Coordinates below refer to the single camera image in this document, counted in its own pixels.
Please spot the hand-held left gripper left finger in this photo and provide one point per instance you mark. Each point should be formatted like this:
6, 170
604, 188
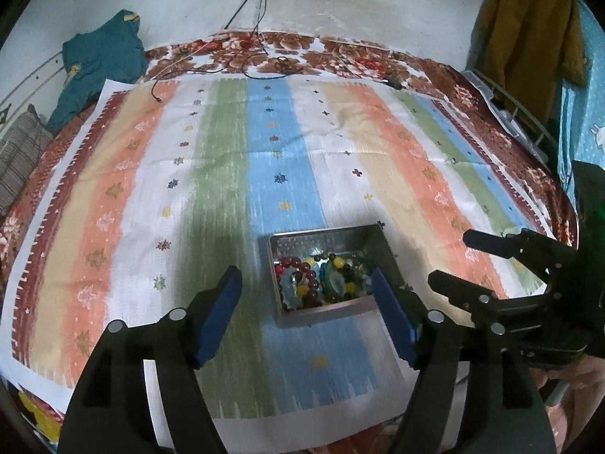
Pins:
218, 317

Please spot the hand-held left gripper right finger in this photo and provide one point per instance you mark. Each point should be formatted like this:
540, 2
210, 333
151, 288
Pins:
394, 317

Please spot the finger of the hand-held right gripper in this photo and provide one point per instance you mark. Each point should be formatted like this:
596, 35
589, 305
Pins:
501, 243
453, 288

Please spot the green jade bangle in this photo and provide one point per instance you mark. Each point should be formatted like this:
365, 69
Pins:
325, 272

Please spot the metal tin box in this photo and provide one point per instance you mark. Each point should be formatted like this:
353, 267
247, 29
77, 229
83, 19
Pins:
331, 241

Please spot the person's right hand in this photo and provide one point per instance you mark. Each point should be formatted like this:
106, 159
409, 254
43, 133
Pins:
581, 397

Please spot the striped woven mat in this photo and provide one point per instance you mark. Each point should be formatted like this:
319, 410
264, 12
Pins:
236, 175

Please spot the blue printed curtain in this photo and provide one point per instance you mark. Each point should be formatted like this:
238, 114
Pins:
586, 118

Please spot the small black device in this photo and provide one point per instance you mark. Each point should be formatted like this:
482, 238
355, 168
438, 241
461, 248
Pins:
395, 83

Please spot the mustard yellow hanging jacket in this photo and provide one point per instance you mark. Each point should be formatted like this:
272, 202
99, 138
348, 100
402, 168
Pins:
529, 33

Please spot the striped grey pillow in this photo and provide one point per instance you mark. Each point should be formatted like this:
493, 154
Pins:
21, 156

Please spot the teal jacket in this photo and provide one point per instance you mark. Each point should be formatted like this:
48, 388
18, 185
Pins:
99, 56

